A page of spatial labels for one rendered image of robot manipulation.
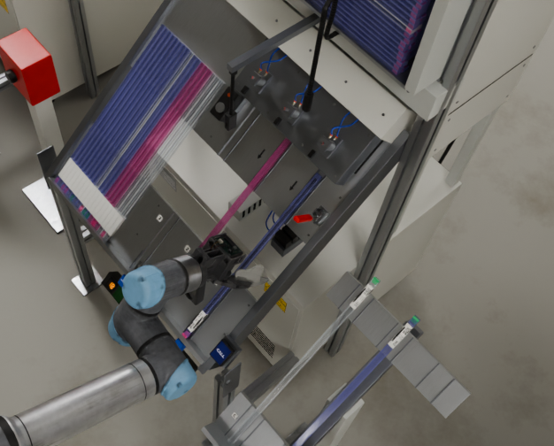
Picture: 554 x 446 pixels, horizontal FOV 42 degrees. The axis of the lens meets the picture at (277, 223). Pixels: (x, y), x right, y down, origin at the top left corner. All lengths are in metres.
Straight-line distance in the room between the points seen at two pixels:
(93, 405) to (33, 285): 1.40
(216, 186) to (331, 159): 0.64
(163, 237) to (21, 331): 0.96
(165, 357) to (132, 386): 0.09
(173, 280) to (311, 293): 0.63
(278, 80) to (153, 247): 0.52
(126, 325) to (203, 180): 0.76
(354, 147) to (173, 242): 0.53
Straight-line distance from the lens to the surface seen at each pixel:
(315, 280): 1.95
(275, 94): 1.59
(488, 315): 2.76
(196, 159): 2.13
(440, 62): 1.31
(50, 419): 1.30
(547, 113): 3.40
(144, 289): 1.34
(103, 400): 1.33
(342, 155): 1.50
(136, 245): 1.83
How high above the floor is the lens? 2.35
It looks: 59 degrees down
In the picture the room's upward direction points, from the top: 10 degrees clockwise
